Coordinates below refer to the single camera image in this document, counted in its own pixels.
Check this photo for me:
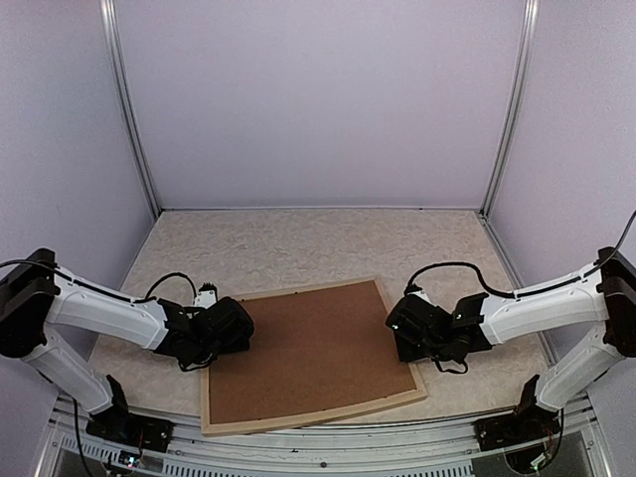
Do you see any brown hardboard backing panel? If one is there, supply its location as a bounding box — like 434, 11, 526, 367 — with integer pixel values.
207, 279, 421, 426

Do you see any light wooden picture frame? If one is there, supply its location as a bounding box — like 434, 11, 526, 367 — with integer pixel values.
198, 275, 429, 438

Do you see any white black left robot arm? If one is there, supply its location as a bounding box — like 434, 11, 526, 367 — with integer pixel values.
1, 248, 254, 442

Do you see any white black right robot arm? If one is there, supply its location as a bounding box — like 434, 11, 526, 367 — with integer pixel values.
386, 247, 635, 441

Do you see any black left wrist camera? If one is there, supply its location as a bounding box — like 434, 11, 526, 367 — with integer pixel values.
193, 282, 219, 311

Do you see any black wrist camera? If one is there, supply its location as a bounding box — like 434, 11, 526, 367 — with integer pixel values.
193, 282, 219, 311
404, 283, 431, 304

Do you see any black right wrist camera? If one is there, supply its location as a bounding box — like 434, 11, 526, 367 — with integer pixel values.
404, 283, 431, 304

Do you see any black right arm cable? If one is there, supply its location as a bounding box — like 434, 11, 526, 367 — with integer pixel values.
404, 211, 636, 299

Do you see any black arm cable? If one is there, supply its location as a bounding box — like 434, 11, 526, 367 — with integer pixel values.
0, 257, 200, 307
404, 211, 636, 299

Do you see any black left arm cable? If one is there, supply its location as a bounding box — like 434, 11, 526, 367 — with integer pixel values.
0, 257, 200, 307

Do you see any aluminium front rail base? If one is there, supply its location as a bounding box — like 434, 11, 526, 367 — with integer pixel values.
32, 392, 612, 477

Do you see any aluminium enclosure post left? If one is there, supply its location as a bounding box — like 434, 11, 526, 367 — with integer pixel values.
99, 0, 163, 221

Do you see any aluminium enclosure post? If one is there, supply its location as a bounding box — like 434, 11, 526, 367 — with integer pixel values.
99, 0, 163, 221
479, 0, 540, 223

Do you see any aluminium enclosure post right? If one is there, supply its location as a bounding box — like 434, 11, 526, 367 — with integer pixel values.
479, 0, 540, 223

